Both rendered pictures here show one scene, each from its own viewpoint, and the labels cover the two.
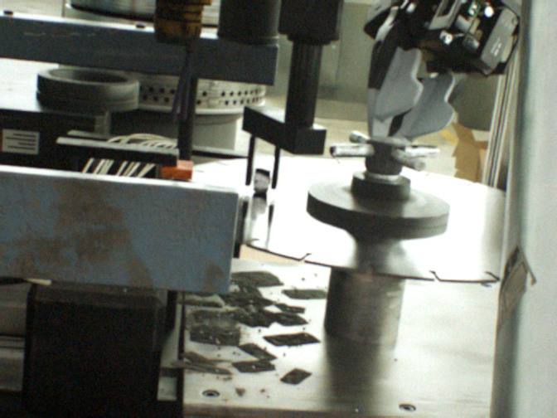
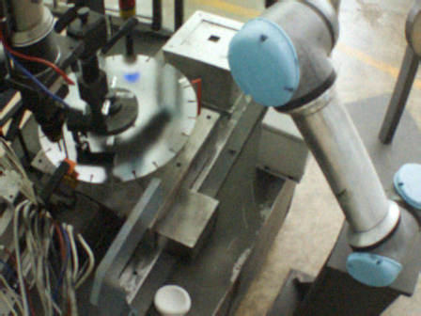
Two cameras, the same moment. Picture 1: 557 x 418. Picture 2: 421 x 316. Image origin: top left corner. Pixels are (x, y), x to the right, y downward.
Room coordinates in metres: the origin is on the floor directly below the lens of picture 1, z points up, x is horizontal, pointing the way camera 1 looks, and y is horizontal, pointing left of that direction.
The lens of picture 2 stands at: (0.30, 0.39, 1.70)
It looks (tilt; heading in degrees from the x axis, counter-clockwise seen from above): 54 degrees down; 300
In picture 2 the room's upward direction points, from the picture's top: 2 degrees clockwise
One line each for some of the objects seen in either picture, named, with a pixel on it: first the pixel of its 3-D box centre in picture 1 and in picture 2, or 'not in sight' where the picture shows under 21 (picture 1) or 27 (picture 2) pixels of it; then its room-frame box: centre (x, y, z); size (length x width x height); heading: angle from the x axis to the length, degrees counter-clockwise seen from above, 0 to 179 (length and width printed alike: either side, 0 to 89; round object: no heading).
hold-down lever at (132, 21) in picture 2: not in sight; (112, 32); (0.74, -0.04, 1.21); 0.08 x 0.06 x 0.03; 96
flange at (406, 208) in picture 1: (380, 192); (110, 106); (0.80, -0.07, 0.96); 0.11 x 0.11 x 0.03
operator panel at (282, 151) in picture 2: not in sight; (303, 110); (0.52, -0.39, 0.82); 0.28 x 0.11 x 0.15; 96
